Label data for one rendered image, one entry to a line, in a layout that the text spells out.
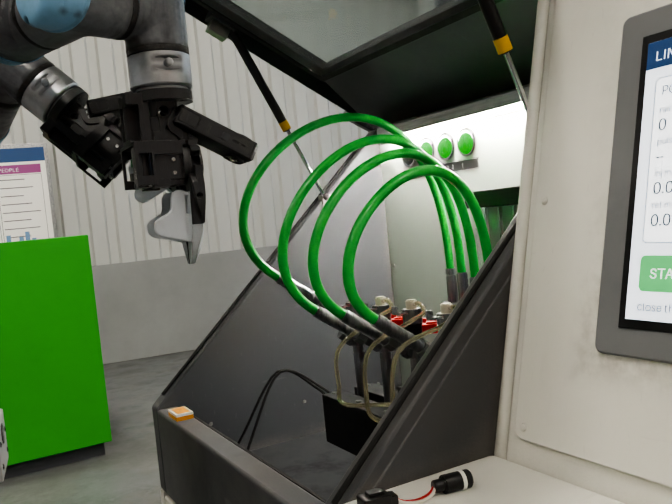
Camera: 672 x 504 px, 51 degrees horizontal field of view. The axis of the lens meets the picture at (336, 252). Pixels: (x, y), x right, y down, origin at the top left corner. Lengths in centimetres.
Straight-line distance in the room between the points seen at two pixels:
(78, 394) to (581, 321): 382
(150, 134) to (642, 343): 59
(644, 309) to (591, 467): 17
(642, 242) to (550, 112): 21
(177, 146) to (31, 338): 349
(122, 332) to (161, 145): 674
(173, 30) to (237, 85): 702
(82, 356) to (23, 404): 40
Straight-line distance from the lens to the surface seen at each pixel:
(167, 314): 760
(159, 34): 89
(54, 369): 434
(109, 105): 109
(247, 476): 96
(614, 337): 75
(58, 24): 85
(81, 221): 754
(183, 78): 89
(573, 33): 87
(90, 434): 445
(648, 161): 75
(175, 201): 88
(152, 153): 86
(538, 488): 77
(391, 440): 79
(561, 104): 85
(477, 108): 125
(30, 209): 746
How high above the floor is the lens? 127
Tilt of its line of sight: 3 degrees down
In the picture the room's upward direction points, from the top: 6 degrees counter-clockwise
